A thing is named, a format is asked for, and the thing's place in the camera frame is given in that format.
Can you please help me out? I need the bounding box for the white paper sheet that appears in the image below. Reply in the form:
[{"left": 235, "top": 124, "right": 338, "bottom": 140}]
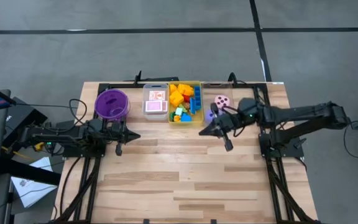
[
  {"left": 10, "top": 176, "right": 58, "bottom": 208},
  {"left": 29, "top": 156, "right": 54, "bottom": 172}
]

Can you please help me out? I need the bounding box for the black computer case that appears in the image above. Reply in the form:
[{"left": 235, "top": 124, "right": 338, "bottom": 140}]
[{"left": 4, "top": 96, "right": 48, "bottom": 152}]

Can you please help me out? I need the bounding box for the purple plastic bucket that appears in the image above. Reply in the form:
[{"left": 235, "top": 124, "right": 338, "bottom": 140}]
[{"left": 94, "top": 88, "right": 131, "bottom": 123}]

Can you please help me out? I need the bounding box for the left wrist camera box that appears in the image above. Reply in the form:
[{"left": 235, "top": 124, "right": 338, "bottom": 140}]
[{"left": 109, "top": 121, "right": 122, "bottom": 135}]

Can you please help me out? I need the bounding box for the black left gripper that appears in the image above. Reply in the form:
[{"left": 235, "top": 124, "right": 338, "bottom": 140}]
[{"left": 116, "top": 121, "right": 141, "bottom": 157}]

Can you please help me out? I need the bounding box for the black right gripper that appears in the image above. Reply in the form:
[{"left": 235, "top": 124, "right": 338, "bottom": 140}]
[{"left": 198, "top": 102, "right": 237, "bottom": 152}]

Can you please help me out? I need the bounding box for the pink backed card pack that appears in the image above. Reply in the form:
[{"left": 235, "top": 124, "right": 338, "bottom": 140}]
[{"left": 144, "top": 100, "right": 164, "bottom": 113}]

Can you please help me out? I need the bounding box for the large blue studded block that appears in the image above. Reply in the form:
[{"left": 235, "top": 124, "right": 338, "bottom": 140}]
[{"left": 193, "top": 86, "right": 202, "bottom": 111}]

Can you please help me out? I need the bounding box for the orange print card pack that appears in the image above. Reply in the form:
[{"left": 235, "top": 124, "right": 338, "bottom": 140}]
[{"left": 149, "top": 90, "right": 167, "bottom": 101}]

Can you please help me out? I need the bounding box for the pink foam die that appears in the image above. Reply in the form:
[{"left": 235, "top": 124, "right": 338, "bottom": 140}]
[{"left": 214, "top": 95, "right": 231, "bottom": 109}]

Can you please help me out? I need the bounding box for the black power strip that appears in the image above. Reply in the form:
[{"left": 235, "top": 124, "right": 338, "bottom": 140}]
[{"left": 44, "top": 139, "right": 54, "bottom": 156}]

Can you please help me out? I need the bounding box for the thick black cable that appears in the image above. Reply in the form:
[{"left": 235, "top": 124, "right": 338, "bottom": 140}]
[{"left": 59, "top": 157, "right": 83, "bottom": 218}]

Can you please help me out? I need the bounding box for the yellow cable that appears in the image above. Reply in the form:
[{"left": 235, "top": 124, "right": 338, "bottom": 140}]
[{"left": 1, "top": 145, "right": 36, "bottom": 162}]

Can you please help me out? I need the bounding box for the purple foam die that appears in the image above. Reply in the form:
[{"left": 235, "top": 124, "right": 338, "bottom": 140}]
[{"left": 204, "top": 108, "right": 217, "bottom": 124}]

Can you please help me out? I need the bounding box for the small clear plastic bin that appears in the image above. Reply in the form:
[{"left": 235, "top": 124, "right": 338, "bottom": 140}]
[{"left": 142, "top": 83, "right": 170, "bottom": 121}]

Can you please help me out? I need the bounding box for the yellow translucent plastic bin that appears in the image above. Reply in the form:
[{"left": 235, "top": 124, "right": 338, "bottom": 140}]
[{"left": 168, "top": 81, "right": 204, "bottom": 127}]

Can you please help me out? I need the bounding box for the large clear handled bin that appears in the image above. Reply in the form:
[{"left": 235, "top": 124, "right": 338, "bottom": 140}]
[{"left": 201, "top": 81, "right": 234, "bottom": 125}]

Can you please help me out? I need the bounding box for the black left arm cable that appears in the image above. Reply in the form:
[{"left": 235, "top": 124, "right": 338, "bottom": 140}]
[{"left": 69, "top": 98, "right": 88, "bottom": 126}]

